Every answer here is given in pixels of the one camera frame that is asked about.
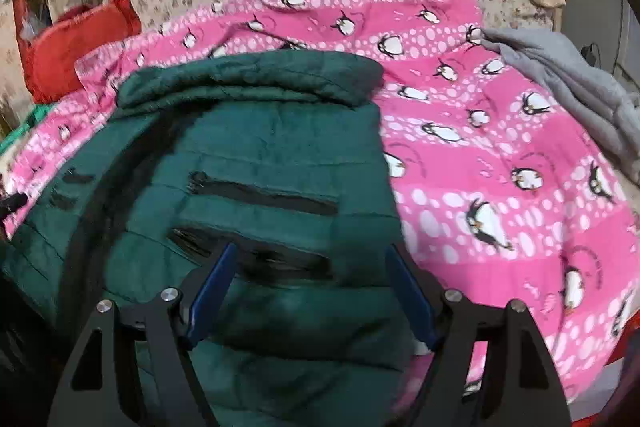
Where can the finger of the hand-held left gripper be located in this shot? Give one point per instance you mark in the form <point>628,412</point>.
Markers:
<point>12,204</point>

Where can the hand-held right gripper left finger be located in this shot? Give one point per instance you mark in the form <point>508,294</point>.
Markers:
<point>210,297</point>

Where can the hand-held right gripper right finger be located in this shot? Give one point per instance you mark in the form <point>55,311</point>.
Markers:
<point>412,297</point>

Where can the dark green puffer jacket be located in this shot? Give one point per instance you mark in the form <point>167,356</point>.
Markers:
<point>280,147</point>

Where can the bright green cloth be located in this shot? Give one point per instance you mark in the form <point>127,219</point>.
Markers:
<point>30,122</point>

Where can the pink penguin print blanket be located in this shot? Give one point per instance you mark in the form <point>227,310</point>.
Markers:
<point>500,167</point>

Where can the red ruffled pillow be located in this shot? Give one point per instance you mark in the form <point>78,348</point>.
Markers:
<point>75,47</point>

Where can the dark red cloth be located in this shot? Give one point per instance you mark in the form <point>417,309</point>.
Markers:
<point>27,17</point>

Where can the red white navy cloth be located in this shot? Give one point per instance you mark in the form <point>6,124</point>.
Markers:
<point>627,357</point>

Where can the grey garment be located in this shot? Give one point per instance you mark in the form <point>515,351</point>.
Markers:
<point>575,82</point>

